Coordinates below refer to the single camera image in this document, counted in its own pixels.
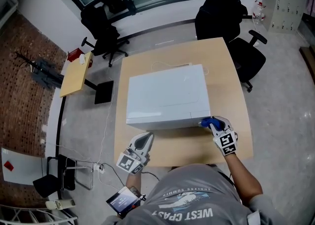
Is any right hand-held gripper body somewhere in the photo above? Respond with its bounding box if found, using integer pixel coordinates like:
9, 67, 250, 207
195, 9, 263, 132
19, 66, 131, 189
212, 125, 239, 156

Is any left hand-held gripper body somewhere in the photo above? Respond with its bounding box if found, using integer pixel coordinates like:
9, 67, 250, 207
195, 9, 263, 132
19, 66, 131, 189
116, 142, 151, 176

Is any blue cloth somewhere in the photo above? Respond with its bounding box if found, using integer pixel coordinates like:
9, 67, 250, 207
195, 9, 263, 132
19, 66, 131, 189
201, 117, 226, 130

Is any white microwave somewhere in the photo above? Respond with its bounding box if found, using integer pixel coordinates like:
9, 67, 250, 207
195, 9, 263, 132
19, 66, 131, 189
126, 64, 212, 131

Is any person's left forearm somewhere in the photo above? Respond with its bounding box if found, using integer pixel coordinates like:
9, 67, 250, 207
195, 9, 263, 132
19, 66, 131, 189
125, 170, 143, 194

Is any person's right forearm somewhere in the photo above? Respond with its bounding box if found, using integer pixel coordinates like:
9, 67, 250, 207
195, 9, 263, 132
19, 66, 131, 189
224, 153, 264, 205

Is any person's right hand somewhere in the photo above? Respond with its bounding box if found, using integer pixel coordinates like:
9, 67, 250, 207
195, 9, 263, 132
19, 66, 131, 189
226, 125, 239, 143

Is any small black screen device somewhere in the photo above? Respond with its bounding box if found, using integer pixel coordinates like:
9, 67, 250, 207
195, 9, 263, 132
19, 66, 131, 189
106, 186, 143, 219

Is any person's grey printed t-shirt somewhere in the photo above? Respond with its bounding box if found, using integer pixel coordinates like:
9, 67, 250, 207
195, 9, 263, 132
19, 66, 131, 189
105, 164, 315, 225

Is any beige remote control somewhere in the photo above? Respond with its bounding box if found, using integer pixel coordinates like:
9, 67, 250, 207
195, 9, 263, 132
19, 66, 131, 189
45, 198, 76, 210

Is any small wooden side table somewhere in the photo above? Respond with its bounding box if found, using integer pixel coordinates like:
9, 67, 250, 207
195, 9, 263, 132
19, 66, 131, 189
60, 51, 115, 105

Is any black office chair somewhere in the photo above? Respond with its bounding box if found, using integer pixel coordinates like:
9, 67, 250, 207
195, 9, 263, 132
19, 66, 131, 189
80, 5, 130, 68
194, 0, 268, 94

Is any white board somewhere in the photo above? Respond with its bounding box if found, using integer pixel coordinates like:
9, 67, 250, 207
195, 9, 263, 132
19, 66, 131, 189
0, 147, 49, 186

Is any red box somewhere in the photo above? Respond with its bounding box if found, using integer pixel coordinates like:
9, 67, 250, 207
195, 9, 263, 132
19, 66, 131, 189
67, 47, 85, 63

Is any white metal railing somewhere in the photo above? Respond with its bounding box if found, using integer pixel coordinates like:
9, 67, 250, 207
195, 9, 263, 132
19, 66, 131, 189
0, 204, 80, 225

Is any large clear water bottle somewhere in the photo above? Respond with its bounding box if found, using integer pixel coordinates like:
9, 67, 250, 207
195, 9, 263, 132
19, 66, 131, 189
252, 0, 267, 26

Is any black coat rack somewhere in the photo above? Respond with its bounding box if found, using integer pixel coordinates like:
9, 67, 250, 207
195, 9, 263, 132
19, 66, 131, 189
14, 50, 63, 90

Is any grey metal locker cabinet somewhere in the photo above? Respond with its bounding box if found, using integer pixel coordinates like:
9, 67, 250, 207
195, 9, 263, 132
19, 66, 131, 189
261, 0, 311, 33

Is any black cable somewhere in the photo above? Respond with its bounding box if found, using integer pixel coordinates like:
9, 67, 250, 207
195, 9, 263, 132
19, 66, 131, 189
101, 161, 162, 188

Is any long white floor cable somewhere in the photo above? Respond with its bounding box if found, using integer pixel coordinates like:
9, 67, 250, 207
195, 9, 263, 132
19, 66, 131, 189
97, 80, 116, 166

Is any black metal-frame chair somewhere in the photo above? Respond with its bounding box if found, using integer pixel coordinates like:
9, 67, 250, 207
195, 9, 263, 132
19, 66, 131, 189
32, 154, 95, 199

